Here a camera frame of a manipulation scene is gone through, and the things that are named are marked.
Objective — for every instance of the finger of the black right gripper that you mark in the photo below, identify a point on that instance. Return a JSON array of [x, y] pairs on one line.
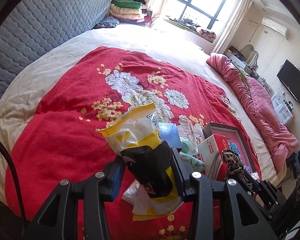
[[263, 188], [270, 205]]

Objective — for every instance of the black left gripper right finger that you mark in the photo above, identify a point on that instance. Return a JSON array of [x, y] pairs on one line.
[[220, 210]]

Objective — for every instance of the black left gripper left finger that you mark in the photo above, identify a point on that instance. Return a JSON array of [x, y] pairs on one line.
[[58, 216]]

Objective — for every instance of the green floral tissue pack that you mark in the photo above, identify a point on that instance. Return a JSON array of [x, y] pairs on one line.
[[195, 163]]

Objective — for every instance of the leopard print scrunchie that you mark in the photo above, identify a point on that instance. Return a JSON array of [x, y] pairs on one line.
[[234, 167]]

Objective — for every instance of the yellow white plastic bag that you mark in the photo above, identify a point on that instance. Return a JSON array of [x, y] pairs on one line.
[[135, 136]]

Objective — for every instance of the green item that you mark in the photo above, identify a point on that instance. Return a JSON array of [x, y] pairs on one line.
[[188, 146]]

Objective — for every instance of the red tissue box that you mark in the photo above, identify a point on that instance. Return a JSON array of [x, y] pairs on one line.
[[211, 152]]

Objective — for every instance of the pink quilted duvet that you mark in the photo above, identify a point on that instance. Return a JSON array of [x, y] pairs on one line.
[[258, 105]]

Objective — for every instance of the grey tray with pink book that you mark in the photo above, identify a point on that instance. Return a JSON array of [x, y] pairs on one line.
[[234, 140]]

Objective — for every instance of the red floral blanket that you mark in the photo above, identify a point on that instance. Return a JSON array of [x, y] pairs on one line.
[[119, 215]]

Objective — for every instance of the white drawer cabinet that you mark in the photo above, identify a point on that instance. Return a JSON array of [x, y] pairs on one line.
[[282, 110]]

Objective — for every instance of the black flat television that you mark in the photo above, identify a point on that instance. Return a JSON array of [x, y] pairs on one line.
[[289, 76]]

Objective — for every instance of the clothes on window sill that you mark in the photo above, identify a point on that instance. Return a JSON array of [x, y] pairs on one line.
[[190, 25]]

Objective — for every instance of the beige bed sheet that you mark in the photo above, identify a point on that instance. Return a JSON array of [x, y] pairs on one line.
[[65, 55]]

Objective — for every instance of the white air conditioner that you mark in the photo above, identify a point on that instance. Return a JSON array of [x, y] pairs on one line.
[[278, 28]]

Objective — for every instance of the stack of folded blankets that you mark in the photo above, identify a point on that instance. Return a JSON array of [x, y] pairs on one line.
[[131, 12]]

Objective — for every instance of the dark patterned pillow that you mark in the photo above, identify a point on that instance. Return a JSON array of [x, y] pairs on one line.
[[107, 22]]

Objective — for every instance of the grey quilted headboard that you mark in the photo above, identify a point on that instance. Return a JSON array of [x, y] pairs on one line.
[[35, 27]]

